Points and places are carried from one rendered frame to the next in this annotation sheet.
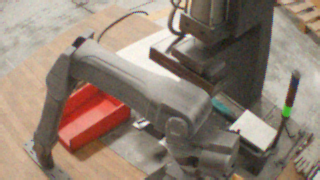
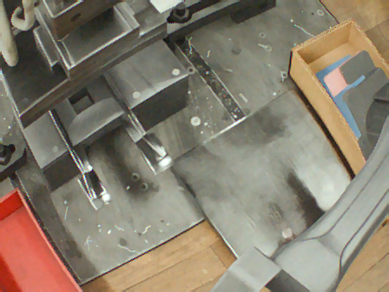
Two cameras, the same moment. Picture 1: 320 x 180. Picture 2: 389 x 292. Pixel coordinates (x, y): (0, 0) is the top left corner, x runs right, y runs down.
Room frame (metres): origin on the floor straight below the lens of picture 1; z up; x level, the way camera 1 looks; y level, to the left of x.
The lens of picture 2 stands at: (0.80, 0.31, 1.95)
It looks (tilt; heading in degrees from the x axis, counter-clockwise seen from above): 68 degrees down; 290
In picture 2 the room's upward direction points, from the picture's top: 1 degrees clockwise
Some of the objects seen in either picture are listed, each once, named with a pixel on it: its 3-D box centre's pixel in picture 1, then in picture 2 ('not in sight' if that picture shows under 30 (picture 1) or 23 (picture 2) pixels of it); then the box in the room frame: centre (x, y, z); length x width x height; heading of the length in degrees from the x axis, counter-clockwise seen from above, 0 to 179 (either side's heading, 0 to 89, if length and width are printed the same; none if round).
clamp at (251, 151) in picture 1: (243, 149); (208, 9); (0.98, -0.24, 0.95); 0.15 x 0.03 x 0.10; 54
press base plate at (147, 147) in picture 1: (210, 132); (83, 65); (1.12, -0.14, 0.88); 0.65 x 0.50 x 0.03; 54
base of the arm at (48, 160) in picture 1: (44, 155); not in sight; (0.83, 0.29, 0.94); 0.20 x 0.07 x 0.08; 54
